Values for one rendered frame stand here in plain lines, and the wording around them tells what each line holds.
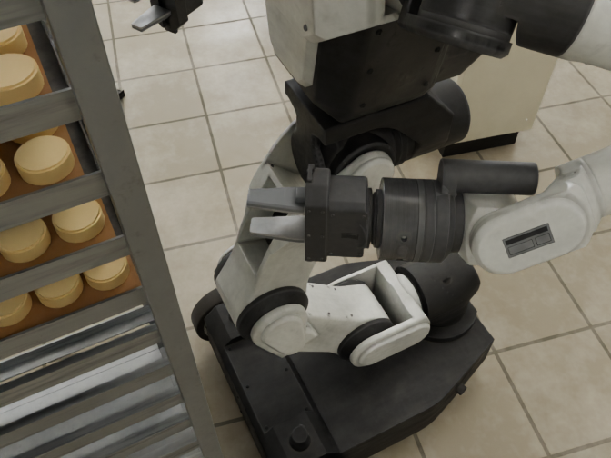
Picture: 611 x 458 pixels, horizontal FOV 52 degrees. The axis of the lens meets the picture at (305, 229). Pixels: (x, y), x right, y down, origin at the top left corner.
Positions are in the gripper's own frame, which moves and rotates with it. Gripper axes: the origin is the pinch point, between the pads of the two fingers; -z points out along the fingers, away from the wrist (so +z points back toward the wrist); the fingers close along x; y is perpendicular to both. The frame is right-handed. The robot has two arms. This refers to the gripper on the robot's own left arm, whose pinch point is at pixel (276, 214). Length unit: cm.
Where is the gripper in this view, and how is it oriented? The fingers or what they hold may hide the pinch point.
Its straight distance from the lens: 67.1
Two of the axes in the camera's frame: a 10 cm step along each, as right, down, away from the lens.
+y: -0.6, 7.7, -6.3
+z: 10.0, 0.5, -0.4
